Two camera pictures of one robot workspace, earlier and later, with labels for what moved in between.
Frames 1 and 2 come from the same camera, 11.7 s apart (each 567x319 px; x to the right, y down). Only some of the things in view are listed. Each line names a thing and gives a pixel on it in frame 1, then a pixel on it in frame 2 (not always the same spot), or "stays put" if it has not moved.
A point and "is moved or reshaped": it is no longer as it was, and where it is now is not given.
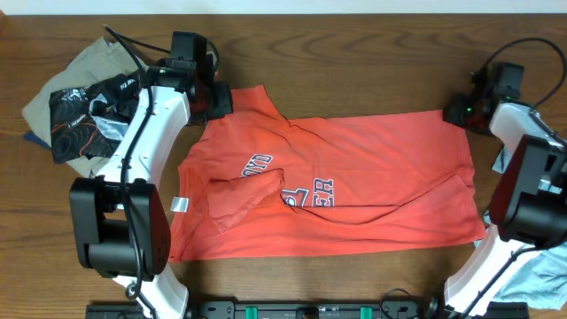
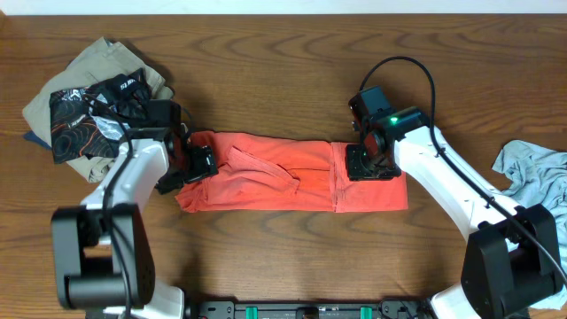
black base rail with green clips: x=285 y=309 stays put
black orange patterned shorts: x=89 y=121 stays put
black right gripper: x=450 y=112 to x=355 y=170
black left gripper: x=225 y=104 to x=205 y=165
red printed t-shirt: x=257 y=184 is moved or reshaped
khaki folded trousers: x=100 y=65 stays put
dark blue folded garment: x=30 y=136 stays put
